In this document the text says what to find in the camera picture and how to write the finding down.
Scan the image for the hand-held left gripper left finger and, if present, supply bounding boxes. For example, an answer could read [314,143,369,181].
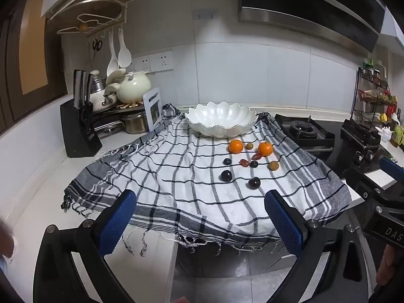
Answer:
[32,189,137,303]

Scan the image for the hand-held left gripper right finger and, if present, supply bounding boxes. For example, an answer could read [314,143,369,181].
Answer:
[264,190,370,303]

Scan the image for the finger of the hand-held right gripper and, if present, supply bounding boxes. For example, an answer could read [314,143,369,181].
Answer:
[345,168,395,215]
[379,157,404,185]

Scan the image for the white scalloped bowl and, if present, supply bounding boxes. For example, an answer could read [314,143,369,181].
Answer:
[186,102,258,139]

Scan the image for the person's right hand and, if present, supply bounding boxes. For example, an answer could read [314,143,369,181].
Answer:
[375,247,403,288]

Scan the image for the green container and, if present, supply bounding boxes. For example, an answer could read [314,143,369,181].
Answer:
[393,123,404,147]

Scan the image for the white small container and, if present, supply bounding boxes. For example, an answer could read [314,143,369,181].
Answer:
[375,126,391,142]

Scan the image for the gas stove burner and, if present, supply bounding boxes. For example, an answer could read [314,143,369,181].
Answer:
[274,114,382,172]

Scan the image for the checkered white cloth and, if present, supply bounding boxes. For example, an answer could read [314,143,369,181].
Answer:
[61,103,352,256]

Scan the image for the black knife block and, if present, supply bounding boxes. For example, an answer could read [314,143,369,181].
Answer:
[60,99,103,158]

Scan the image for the steel pan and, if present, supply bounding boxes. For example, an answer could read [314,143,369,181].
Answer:
[91,118,125,136]

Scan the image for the steel stockpot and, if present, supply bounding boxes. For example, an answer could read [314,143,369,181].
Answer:
[121,110,150,135]

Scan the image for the wooden trivet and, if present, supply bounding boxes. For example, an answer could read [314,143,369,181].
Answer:
[115,100,140,110]

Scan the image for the white saucepan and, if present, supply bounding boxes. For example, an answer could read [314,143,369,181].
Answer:
[90,84,120,112]

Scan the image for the cream ceramic pot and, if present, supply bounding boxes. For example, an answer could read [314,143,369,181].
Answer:
[117,71,152,104]

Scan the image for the steel pot with lid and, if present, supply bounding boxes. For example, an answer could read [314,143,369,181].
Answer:
[89,70,108,94]

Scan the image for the white ladle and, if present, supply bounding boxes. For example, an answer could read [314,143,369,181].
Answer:
[107,32,119,78]

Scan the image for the white rice spoon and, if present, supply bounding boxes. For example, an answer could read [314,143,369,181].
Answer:
[118,28,132,68]

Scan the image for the black range hood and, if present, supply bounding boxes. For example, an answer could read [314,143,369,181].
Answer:
[237,0,389,53]

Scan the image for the round wooden board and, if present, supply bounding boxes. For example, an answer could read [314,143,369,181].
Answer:
[47,0,123,34]

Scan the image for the black wire spice rack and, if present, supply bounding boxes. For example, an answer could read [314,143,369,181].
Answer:
[350,66,392,123]

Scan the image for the steel handled knife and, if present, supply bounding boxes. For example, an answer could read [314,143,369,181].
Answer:
[73,69,82,109]
[86,73,95,105]
[80,71,88,106]

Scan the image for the brown window frame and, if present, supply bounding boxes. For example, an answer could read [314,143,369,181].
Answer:
[0,0,68,133]

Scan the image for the white wire wall rack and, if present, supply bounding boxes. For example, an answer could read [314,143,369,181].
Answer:
[47,0,135,36]

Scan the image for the grey wall hook bar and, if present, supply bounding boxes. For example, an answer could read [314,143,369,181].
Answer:
[193,8,218,20]

